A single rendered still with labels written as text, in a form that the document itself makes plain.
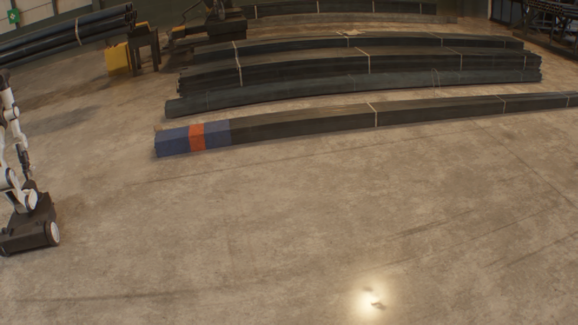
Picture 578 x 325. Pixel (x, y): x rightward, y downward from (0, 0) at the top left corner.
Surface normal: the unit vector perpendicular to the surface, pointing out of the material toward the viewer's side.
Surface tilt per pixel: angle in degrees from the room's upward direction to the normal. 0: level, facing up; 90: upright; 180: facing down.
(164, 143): 90
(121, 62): 90
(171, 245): 0
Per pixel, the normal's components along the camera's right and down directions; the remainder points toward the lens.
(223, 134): 0.15, 0.51
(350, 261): -0.07, -0.85
